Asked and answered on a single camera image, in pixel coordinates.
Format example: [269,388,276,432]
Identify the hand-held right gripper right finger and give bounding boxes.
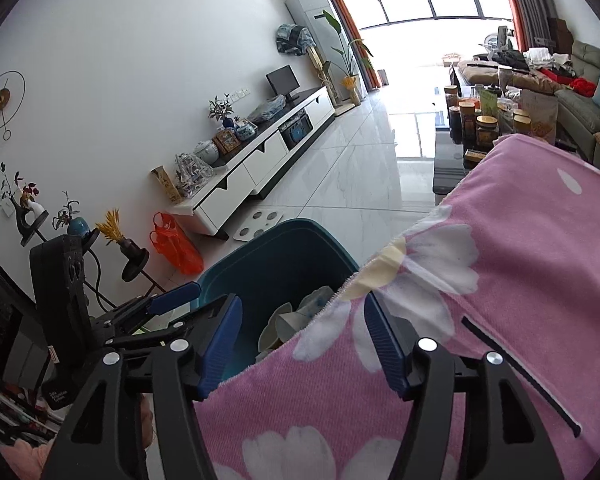
[364,292,563,480]

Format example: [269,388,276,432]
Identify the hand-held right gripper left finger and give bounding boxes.
[40,294,243,480]

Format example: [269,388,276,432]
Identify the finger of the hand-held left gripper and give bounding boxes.
[96,282,202,333]
[111,295,233,352]

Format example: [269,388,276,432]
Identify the white paper cup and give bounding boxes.
[257,302,310,356]

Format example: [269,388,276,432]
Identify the teal plastic bin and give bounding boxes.
[196,218,362,386]

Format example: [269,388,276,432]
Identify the person's left forearm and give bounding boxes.
[0,440,56,480]

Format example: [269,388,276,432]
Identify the person's left hand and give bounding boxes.
[139,394,154,448]

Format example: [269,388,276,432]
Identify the orange plastic bag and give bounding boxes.
[149,212,204,275]

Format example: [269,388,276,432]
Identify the black vase with wheat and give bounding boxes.
[96,209,151,281]

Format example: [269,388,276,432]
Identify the teal vase with plant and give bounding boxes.
[54,191,91,238]

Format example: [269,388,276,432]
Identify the white vase red flowers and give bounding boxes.
[10,185,48,246]

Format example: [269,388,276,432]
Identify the white bathroom scale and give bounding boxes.
[234,212,283,242]

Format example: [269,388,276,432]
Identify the tall brown box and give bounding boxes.
[151,165,183,205]

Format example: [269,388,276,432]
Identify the clear glass ornament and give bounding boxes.
[174,152,215,200]

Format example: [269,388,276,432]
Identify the white lidded jar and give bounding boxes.
[194,140,220,165]

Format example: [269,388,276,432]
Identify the pink floral blanket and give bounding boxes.
[195,132,600,480]

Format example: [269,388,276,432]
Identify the white black TV cabinet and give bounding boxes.
[169,86,337,241]

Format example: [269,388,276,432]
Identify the small plant blue vase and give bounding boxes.
[208,94,236,128]

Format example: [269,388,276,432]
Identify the black glass coffee table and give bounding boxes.
[432,72,581,196]

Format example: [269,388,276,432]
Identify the blue patterned bundle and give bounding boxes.
[247,95,287,123]

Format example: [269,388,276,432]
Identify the black monitor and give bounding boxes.
[266,66,301,102]

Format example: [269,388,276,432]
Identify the cluster of brown jars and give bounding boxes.
[442,85,533,148]

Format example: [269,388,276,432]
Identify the tall plant yellow vase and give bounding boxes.
[322,10,373,103]

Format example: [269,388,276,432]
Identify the kraft snack pouch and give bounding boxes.
[520,90,560,143]

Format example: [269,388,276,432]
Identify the floral covered standing fan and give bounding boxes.
[276,22,338,106]

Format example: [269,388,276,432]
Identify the white standing air conditioner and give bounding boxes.
[285,0,351,96]

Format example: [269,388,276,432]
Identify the white floor fan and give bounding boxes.
[482,25,511,53]

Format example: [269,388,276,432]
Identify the white clothes pile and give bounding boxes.
[522,47,551,68]

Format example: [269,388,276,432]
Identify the olive green sofa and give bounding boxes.
[455,40,600,181]

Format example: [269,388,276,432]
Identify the dark wooden cabinet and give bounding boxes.
[547,17,573,53]

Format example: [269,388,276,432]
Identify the black cable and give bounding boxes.
[85,250,118,311]

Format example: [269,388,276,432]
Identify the wooden picture frame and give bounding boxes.
[212,129,242,155]

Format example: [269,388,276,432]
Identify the round wire wall clock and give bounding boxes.
[0,71,27,140]

